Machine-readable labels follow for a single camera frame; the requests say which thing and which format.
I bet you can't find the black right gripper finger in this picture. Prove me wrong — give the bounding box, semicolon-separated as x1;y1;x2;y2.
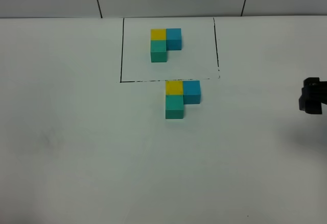
299;77;327;114

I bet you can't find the blue template block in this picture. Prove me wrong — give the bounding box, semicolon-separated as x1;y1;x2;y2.
166;28;182;51

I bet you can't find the green template block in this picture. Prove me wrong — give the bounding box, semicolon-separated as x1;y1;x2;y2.
150;40;168;63

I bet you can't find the yellow template block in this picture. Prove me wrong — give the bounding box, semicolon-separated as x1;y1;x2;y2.
151;29;167;41

